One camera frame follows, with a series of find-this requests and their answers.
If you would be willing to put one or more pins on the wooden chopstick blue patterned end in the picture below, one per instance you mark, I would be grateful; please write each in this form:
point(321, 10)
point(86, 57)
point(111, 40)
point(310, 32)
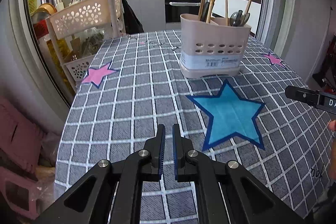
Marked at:
point(201, 9)

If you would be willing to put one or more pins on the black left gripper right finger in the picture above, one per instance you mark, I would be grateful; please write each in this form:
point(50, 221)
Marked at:
point(226, 192)

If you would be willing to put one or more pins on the black utensil handle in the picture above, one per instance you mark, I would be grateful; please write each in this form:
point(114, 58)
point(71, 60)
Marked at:
point(205, 12)

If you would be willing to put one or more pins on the pink star sticker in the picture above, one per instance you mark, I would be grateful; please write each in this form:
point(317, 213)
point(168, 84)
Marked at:
point(274, 60)
point(95, 76)

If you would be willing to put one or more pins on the person right hand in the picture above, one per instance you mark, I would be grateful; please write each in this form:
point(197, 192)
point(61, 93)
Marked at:
point(332, 167)

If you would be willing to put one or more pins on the beige plastic storage rack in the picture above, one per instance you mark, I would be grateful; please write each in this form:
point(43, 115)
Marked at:
point(86, 14)

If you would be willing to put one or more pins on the pink plastic stool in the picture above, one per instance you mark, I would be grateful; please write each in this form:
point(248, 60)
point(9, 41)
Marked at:
point(21, 142)

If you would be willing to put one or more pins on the pink star sticker far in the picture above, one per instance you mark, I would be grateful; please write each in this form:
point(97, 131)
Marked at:
point(274, 60)

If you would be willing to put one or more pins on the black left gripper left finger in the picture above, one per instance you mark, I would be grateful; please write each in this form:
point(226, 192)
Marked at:
point(110, 192)

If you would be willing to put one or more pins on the wooden chopstick crossing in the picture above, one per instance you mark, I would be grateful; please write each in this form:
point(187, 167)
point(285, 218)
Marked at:
point(247, 8)

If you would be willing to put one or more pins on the pink star sticker left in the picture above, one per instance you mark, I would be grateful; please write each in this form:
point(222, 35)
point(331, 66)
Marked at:
point(95, 76)

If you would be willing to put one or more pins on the wooden chopstick right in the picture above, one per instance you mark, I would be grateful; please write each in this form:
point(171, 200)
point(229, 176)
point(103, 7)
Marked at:
point(226, 16)

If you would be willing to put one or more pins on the blue star sticker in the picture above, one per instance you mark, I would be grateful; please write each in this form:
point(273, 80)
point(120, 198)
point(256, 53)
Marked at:
point(229, 115)

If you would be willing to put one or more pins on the pink plastic utensil holder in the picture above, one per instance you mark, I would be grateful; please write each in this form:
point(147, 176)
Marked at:
point(213, 48)

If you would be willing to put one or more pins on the built-in black oven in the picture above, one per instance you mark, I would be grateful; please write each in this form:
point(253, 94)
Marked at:
point(174, 9)

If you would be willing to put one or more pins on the grey checked tablecloth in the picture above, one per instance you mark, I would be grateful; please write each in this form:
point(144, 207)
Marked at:
point(114, 120)

